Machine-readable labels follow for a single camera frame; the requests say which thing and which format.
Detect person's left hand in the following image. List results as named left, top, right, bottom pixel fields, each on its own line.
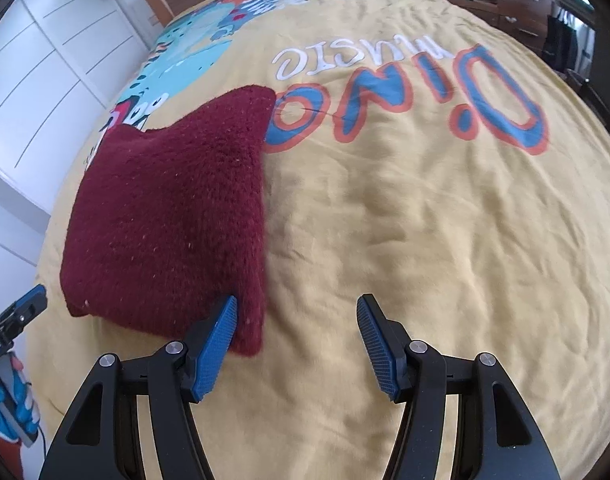
left=0, top=351, right=42, bottom=446

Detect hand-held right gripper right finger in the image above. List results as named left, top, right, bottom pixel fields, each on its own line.
left=356, top=294, right=560, bottom=480

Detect black cable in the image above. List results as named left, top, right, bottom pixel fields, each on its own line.
left=34, top=422, right=50, bottom=461

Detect dark hanging clothes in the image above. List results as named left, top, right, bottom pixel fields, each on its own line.
left=541, top=14, right=594, bottom=75

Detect yellow printed blanket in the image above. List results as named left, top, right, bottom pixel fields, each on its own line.
left=22, top=0, right=610, bottom=480

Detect white wardrobe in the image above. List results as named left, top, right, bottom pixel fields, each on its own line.
left=0, top=0, right=162, bottom=266

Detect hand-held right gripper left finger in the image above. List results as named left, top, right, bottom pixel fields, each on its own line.
left=38, top=295, right=238, bottom=480

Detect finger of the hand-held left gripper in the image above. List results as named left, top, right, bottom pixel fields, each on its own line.
left=0, top=284, right=47, bottom=337

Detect maroon knitted sweater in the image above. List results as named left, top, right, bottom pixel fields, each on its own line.
left=60, top=85, right=277, bottom=358

